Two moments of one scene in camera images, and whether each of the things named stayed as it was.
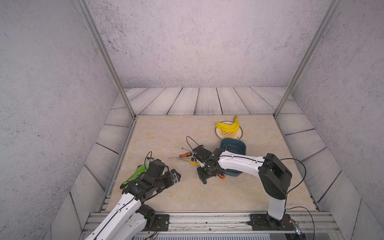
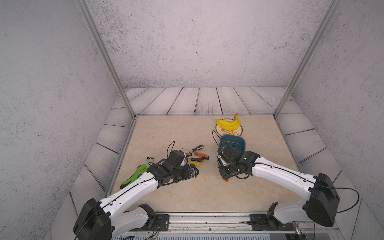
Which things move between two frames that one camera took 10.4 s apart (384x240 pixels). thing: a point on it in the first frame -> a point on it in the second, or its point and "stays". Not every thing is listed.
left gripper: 170,183 -> 186,167
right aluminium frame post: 330,11 stays
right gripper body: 204,172 -> 227,170
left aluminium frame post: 104,53 stays
